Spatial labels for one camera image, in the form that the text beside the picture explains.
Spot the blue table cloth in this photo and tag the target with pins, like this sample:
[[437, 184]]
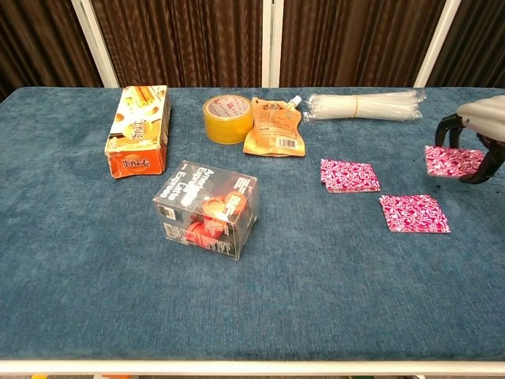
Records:
[[276, 296]]

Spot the orange spout pouch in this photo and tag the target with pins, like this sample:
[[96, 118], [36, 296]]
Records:
[[276, 130]]

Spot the clear plastic capsule box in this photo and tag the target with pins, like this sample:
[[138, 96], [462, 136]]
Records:
[[205, 213]]

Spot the white divider frame post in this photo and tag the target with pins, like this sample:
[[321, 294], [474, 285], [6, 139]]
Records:
[[96, 47], [436, 43], [271, 43]]

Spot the bundle of wrapped white straws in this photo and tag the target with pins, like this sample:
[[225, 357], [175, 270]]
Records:
[[363, 106]]

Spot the brown pleated divider panel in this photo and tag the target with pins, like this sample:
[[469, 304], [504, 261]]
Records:
[[355, 39], [477, 39], [177, 39], [43, 43]]

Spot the pink patterned packet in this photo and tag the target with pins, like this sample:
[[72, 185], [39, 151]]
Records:
[[349, 175], [414, 213], [450, 162]]

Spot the orange snack box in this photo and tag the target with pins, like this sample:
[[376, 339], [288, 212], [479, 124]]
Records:
[[138, 130]]

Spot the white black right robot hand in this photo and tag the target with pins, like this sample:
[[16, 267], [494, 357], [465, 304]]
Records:
[[487, 114]]

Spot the yellow packing tape roll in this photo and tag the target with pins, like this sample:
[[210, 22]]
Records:
[[229, 128]]

